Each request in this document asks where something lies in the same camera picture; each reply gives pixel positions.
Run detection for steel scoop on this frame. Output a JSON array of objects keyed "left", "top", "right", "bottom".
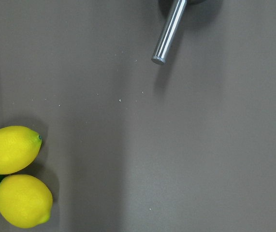
[{"left": 151, "top": 0, "right": 207, "bottom": 66}]

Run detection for yellow lemon upper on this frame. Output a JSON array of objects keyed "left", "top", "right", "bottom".
[{"left": 0, "top": 126, "right": 42, "bottom": 174}]

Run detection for yellow lemon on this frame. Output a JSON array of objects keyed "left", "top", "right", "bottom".
[
  {"left": 0, "top": 174, "right": 53, "bottom": 229},
  {"left": 0, "top": 126, "right": 42, "bottom": 174}
]

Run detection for yellow lemon lower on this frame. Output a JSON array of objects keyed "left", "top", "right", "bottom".
[{"left": 0, "top": 174, "right": 53, "bottom": 229}]

